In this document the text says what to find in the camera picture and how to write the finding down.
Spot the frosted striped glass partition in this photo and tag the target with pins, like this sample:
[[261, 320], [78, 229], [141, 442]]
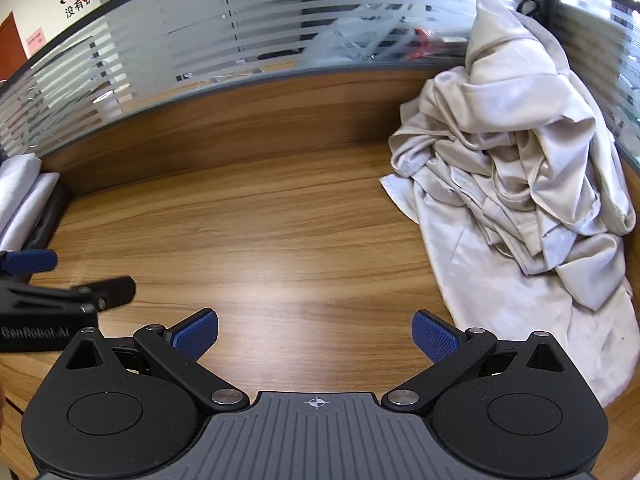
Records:
[[300, 25]]

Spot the folded dark grey garment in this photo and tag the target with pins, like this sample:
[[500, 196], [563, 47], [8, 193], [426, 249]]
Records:
[[47, 220]]

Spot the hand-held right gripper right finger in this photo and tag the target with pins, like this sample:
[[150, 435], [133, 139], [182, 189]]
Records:
[[434, 335]]

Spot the crumpled beige garment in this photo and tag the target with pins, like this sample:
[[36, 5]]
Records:
[[525, 185]]

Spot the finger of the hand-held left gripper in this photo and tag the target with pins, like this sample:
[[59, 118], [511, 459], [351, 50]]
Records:
[[30, 261], [112, 292]]

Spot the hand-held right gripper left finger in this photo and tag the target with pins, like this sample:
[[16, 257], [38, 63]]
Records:
[[197, 334]]

